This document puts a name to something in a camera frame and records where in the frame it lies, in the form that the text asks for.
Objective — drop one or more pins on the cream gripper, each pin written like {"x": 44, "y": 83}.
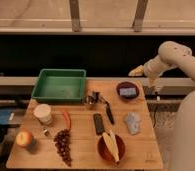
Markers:
{"x": 138, "y": 71}

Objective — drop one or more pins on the blue sponge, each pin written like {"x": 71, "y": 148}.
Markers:
{"x": 128, "y": 92}

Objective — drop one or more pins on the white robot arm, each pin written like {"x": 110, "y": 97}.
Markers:
{"x": 174, "y": 55}

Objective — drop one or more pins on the small metal cup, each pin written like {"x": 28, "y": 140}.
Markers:
{"x": 89, "y": 102}

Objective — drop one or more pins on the white paper cup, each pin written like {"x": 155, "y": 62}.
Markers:
{"x": 43, "y": 113}

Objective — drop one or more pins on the dark purple bowl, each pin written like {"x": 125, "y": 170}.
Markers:
{"x": 127, "y": 85}

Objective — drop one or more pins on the crumpled grey cloth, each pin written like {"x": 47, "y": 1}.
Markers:
{"x": 133, "y": 122}

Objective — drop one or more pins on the black rectangular bar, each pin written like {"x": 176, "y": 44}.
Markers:
{"x": 98, "y": 122}

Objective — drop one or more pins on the yellow corn cob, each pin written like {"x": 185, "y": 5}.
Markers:
{"x": 110, "y": 141}

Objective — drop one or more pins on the green plastic tray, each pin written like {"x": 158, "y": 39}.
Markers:
{"x": 60, "y": 86}

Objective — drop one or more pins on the brown bowl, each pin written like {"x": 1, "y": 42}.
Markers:
{"x": 104, "y": 152}

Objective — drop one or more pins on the bunch of dark grapes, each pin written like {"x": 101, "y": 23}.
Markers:
{"x": 62, "y": 144}

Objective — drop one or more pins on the small metal object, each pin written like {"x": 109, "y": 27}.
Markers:
{"x": 46, "y": 132}

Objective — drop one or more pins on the red yellow apple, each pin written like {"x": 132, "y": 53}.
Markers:
{"x": 24, "y": 139}

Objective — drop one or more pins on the blue black machine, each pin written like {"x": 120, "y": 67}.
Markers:
{"x": 5, "y": 125}

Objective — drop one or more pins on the black handled tool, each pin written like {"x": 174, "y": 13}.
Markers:
{"x": 99, "y": 98}

